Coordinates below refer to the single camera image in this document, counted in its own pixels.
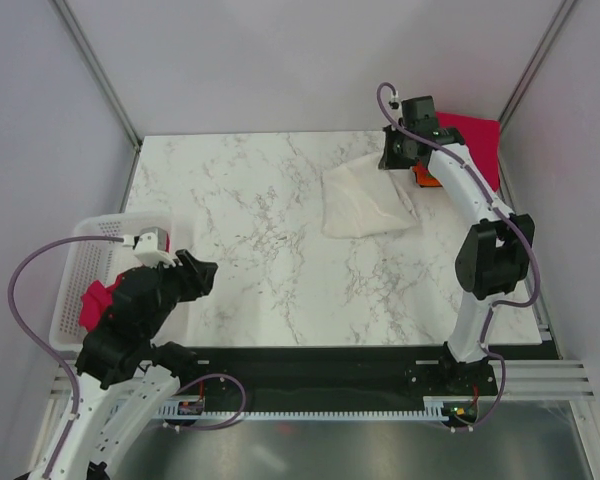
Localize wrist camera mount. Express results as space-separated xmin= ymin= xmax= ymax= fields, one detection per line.
xmin=122 ymin=227 xmax=176 ymax=268
xmin=388 ymin=92 xmax=401 ymax=110

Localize folded orange t-shirt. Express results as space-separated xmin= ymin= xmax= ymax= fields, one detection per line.
xmin=412 ymin=162 xmax=441 ymax=188

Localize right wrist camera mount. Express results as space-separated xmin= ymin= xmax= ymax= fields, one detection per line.
xmin=388 ymin=92 xmax=401 ymax=110

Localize crumpled magenta t-shirt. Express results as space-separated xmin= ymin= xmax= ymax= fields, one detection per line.
xmin=78 ymin=234 xmax=174 ymax=334

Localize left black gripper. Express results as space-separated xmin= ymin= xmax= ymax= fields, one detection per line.
xmin=142 ymin=248 xmax=218 ymax=337

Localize white plastic laundry basket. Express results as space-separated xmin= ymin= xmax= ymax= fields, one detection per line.
xmin=49 ymin=211 xmax=193 ymax=352

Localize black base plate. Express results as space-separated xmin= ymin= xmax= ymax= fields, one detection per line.
xmin=139 ymin=342 xmax=501 ymax=416

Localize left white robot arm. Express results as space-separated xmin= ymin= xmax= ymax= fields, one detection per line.
xmin=25 ymin=249 xmax=218 ymax=479

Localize white Coca-Cola t-shirt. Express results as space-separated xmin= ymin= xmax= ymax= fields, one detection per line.
xmin=322 ymin=153 xmax=418 ymax=239

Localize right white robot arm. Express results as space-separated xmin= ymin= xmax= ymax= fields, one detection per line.
xmin=378 ymin=93 xmax=539 ymax=394

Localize aluminium frame rails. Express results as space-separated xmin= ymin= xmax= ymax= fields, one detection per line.
xmin=27 ymin=0 xmax=600 ymax=480

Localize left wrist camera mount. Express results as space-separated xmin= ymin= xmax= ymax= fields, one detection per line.
xmin=122 ymin=227 xmax=176 ymax=268

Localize white slotted cable duct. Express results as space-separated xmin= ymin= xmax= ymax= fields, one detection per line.
xmin=153 ymin=400 xmax=449 ymax=422

